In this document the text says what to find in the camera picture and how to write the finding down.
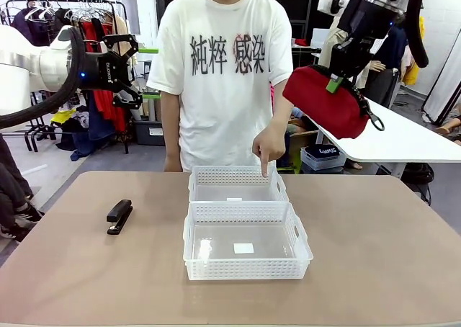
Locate yellow hanging garment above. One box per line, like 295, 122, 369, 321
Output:
401, 15, 426, 86

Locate black clothes rack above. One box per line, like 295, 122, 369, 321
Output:
0, 0, 130, 154

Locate clear storage box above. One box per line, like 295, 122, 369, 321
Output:
300, 145, 348, 172

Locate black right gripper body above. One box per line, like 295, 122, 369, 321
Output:
330, 0, 393, 80

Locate white reflector panel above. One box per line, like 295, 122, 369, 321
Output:
421, 27, 461, 125

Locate person's left forearm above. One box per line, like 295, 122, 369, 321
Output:
269, 96, 295, 126

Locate seated person's dark legs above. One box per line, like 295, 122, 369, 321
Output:
0, 132, 37, 212

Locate mannequin with beige coat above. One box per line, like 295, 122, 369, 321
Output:
318, 15, 349, 71

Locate red hanging dress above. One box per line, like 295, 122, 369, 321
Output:
81, 20, 129, 132

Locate person in white t-shirt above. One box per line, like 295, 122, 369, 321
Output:
146, 0, 295, 172

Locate green stool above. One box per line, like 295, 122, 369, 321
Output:
279, 148, 303, 174

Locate red zipper pouch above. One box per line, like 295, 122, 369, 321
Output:
282, 64, 385, 140

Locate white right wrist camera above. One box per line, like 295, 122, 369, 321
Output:
317, 0, 343, 15

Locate white perforated plastic basket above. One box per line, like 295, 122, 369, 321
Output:
182, 201, 314, 281
187, 165, 290, 202

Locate grey storage bin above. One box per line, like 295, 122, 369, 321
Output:
133, 120, 166, 147

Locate beige hanging garment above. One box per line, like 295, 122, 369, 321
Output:
113, 16, 133, 36

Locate brown cardboard box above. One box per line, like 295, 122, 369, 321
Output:
287, 130, 320, 162

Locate person's right forearm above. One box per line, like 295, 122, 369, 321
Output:
162, 125, 183, 160

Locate black white sneaker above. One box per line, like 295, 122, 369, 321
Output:
12, 201, 46, 224
0, 220, 39, 243

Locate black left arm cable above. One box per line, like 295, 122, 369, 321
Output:
0, 26, 87, 130

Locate person's left hand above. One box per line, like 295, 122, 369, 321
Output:
251, 122, 288, 179

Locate white background table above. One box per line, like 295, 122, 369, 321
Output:
298, 95, 461, 164

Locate black stapler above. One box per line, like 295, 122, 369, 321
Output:
106, 199, 134, 236

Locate white monitor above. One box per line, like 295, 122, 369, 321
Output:
310, 27, 329, 50

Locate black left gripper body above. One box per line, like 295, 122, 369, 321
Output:
78, 50, 133, 92

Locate dark hanging jacket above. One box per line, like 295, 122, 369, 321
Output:
10, 12, 61, 47

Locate black backpack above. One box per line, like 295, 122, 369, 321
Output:
400, 163, 436, 205

